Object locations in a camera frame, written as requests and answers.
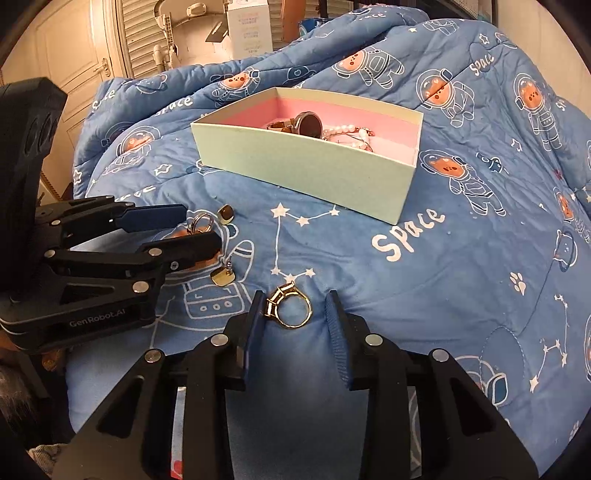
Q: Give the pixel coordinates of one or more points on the gold square pendant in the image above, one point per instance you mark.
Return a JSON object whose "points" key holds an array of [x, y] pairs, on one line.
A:
{"points": [[223, 275]]}

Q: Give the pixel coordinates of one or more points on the silver ring earring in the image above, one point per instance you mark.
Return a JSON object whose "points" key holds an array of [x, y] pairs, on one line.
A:
{"points": [[203, 222]]}

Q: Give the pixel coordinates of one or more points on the louvered closet door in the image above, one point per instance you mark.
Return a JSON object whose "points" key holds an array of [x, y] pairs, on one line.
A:
{"points": [[138, 34]]}

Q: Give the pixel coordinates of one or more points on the small dark stud earring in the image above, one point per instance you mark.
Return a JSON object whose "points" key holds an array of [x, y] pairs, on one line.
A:
{"points": [[226, 214]]}

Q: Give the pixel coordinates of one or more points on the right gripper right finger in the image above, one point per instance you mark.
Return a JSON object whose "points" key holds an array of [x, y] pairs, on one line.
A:
{"points": [[462, 435]]}

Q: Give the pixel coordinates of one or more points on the mint box pink interior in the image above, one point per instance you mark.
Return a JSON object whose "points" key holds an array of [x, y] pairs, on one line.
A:
{"points": [[373, 180]]}

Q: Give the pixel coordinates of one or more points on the blue space print quilt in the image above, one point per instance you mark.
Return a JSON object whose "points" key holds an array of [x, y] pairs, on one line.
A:
{"points": [[490, 259]]}

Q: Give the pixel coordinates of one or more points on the white tall carton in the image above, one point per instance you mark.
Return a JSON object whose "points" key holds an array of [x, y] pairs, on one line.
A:
{"points": [[249, 28]]}

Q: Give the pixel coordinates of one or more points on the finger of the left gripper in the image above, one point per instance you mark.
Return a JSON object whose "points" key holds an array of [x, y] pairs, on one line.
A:
{"points": [[150, 259], [67, 224]]}

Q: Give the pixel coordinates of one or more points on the cream panel door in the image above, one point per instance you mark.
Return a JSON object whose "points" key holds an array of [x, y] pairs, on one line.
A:
{"points": [[69, 43]]}

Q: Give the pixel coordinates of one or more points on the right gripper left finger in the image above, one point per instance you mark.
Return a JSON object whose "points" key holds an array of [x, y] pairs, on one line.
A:
{"points": [[129, 435]]}

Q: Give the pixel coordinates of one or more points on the brown strap wristwatch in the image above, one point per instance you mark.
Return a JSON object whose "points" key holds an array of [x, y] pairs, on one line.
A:
{"points": [[306, 124]]}

